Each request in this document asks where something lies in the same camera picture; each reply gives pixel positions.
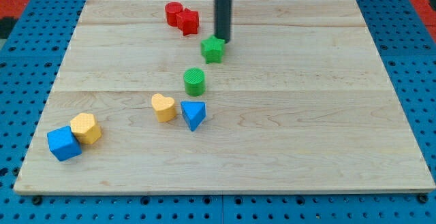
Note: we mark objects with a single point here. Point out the green cylinder block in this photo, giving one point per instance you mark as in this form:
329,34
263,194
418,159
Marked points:
194,80

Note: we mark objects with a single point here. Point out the red star block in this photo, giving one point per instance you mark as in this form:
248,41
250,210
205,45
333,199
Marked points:
188,21

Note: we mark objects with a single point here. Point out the green star block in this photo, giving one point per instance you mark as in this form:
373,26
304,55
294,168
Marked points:
212,49

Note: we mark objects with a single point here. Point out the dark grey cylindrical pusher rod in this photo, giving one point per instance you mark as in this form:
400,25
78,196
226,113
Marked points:
223,19

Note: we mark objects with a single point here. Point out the yellow hexagon block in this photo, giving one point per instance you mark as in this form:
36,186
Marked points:
85,128

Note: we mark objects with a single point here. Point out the blue triangle block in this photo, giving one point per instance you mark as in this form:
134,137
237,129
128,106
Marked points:
194,112

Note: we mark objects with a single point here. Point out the yellow heart block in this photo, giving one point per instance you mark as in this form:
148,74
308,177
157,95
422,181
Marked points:
164,107

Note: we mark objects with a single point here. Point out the blue cube block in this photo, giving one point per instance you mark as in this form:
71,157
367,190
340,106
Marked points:
63,144

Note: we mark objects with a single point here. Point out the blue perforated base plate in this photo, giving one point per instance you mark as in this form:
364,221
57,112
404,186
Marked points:
31,58

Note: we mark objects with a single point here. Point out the light wooden board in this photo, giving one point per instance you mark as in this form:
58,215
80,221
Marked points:
300,104

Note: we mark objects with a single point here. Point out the red cylinder block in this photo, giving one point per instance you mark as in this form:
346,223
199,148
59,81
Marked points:
172,9

